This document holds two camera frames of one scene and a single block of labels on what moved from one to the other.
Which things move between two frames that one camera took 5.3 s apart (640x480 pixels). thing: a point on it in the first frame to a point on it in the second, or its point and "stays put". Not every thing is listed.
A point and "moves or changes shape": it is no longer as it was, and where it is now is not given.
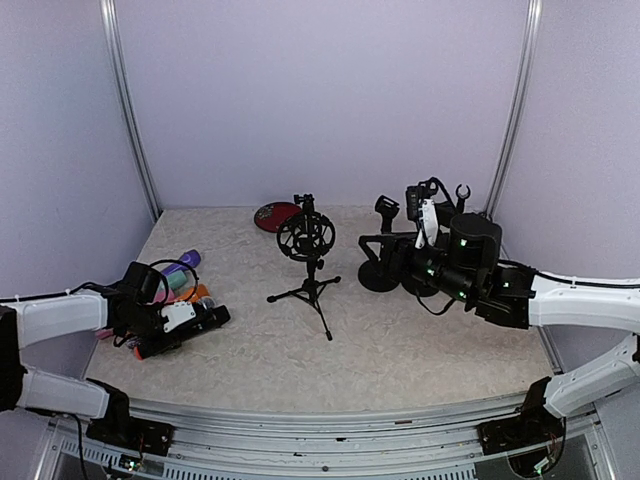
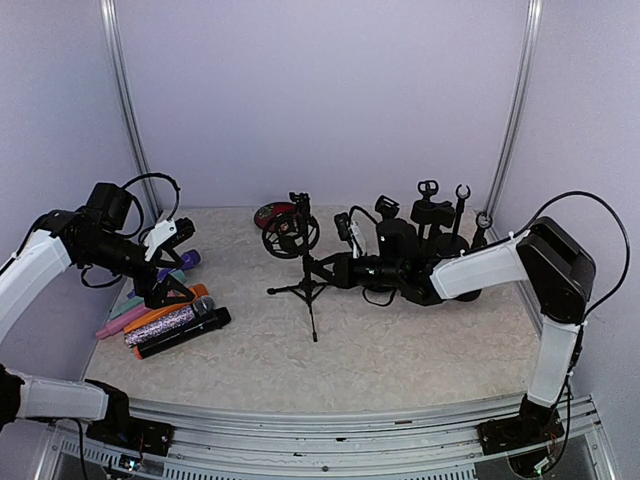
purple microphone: (191, 258) stays put
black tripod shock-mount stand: (306, 236) moves or changes shape
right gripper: (408, 240) to (342, 276)
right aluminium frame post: (525, 78) stays put
